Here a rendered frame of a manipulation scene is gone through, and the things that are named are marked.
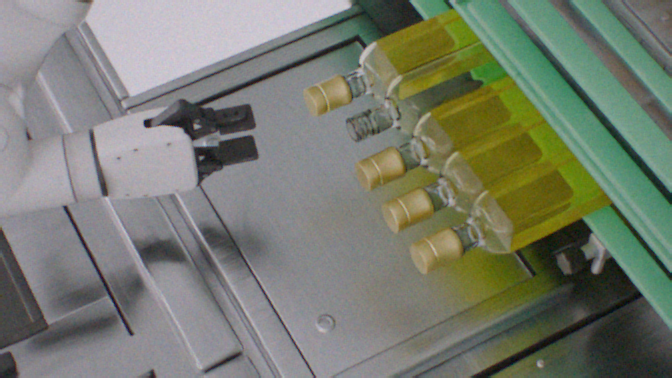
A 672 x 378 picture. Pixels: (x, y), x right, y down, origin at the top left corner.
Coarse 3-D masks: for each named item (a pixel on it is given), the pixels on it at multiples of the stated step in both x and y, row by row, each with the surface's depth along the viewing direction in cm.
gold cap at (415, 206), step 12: (408, 192) 133; (420, 192) 133; (384, 204) 132; (396, 204) 132; (408, 204) 132; (420, 204) 132; (384, 216) 134; (396, 216) 131; (408, 216) 132; (420, 216) 132; (432, 216) 133; (396, 228) 132
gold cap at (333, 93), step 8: (328, 80) 141; (336, 80) 141; (344, 80) 141; (312, 88) 141; (320, 88) 141; (328, 88) 141; (336, 88) 141; (344, 88) 141; (304, 96) 142; (312, 96) 140; (320, 96) 140; (328, 96) 140; (336, 96) 141; (344, 96) 141; (312, 104) 141; (320, 104) 140; (328, 104) 141; (336, 104) 141; (344, 104) 142; (312, 112) 142; (320, 112) 141; (328, 112) 142
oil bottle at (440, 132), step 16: (512, 80) 140; (464, 96) 138; (480, 96) 138; (496, 96) 138; (512, 96) 138; (432, 112) 137; (448, 112) 137; (464, 112) 137; (480, 112) 137; (496, 112) 137; (512, 112) 137; (528, 112) 137; (416, 128) 137; (432, 128) 136; (448, 128) 136; (464, 128) 136; (480, 128) 136; (496, 128) 136; (432, 144) 135; (448, 144) 135; (464, 144) 135; (432, 160) 136
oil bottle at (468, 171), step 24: (528, 120) 137; (480, 144) 135; (504, 144) 135; (528, 144) 135; (552, 144) 135; (456, 168) 133; (480, 168) 133; (504, 168) 133; (528, 168) 134; (456, 192) 133; (480, 192) 132
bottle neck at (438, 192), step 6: (438, 180) 134; (426, 186) 134; (432, 186) 134; (438, 186) 133; (444, 186) 133; (426, 192) 133; (432, 192) 133; (438, 192) 133; (444, 192) 133; (450, 192) 133; (432, 198) 133; (438, 198) 133; (444, 198) 133; (450, 198) 133; (432, 204) 133; (438, 204) 133; (444, 204) 134; (450, 204) 134; (438, 210) 134
